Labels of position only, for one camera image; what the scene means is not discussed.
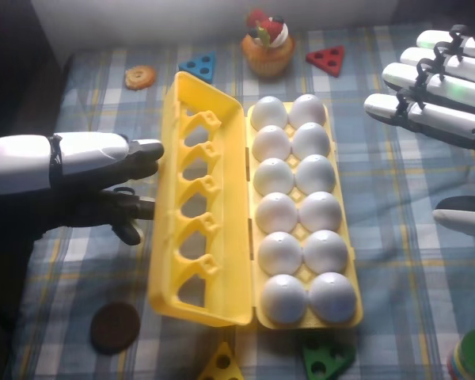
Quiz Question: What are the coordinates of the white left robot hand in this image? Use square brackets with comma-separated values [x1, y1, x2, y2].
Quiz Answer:
[0, 132, 165, 246]

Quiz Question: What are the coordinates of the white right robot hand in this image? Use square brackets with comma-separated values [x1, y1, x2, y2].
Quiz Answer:
[363, 24, 475, 241]

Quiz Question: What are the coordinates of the yellow egg carton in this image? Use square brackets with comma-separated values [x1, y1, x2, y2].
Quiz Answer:
[147, 70, 364, 330]

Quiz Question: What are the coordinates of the round tan toy cookie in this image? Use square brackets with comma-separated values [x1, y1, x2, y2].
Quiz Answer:
[124, 65, 158, 91]

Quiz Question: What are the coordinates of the blue triangle block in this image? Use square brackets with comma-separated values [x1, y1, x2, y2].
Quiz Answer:
[177, 50, 218, 85]

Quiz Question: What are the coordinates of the white backdrop board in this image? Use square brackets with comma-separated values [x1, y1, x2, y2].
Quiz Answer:
[30, 0, 405, 56]

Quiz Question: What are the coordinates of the red triangle block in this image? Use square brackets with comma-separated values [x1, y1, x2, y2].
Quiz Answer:
[305, 44, 346, 78]

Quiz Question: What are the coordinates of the blue plaid table cloth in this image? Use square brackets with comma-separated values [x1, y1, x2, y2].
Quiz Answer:
[7, 23, 475, 380]

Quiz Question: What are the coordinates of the brown chocolate toy cookie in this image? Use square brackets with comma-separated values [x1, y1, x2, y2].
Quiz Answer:
[89, 301, 142, 355]

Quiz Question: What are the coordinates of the strawberry toy cupcake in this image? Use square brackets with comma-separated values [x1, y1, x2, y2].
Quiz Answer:
[240, 8, 297, 78]

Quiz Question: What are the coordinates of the yellow triangle block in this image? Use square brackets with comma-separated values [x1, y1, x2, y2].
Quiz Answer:
[197, 340, 245, 380]

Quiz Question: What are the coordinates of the green triangle block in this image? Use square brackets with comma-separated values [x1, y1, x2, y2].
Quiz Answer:
[302, 338, 357, 380]

